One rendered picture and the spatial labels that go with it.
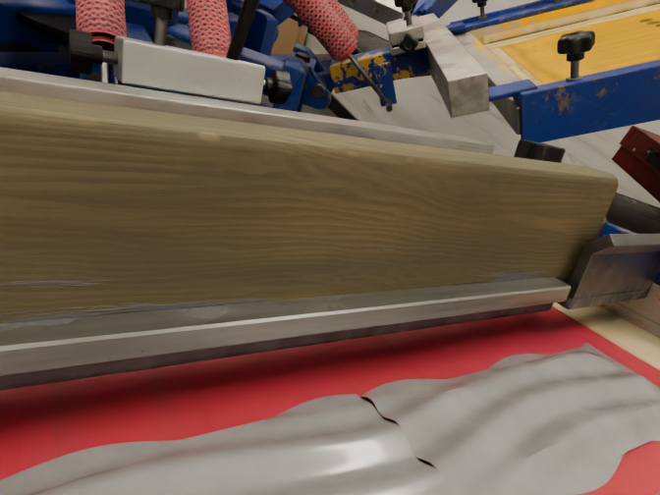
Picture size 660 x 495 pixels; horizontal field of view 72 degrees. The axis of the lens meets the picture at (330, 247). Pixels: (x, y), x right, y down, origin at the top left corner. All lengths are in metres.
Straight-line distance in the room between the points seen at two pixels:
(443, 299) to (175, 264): 0.12
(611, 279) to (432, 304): 0.16
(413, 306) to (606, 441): 0.10
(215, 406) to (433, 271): 0.12
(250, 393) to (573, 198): 0.20
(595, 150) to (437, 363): 2.22
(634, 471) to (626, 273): 0.15
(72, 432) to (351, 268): 0.12
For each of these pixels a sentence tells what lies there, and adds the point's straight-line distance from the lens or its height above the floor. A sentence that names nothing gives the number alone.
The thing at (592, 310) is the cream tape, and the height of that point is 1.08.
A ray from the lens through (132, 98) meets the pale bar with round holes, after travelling 0.39.
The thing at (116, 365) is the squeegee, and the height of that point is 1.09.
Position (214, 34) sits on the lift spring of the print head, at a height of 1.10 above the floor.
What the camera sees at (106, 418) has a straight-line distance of 0.19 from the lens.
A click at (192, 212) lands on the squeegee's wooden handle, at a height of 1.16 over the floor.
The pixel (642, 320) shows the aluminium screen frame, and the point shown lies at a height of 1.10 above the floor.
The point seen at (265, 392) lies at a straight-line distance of 0.20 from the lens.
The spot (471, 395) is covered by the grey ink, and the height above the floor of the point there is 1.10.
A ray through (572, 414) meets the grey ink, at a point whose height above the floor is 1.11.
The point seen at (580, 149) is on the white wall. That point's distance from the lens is 2.47.
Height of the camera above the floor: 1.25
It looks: 33 degrees down
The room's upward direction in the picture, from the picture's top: 22 degrees clockwise
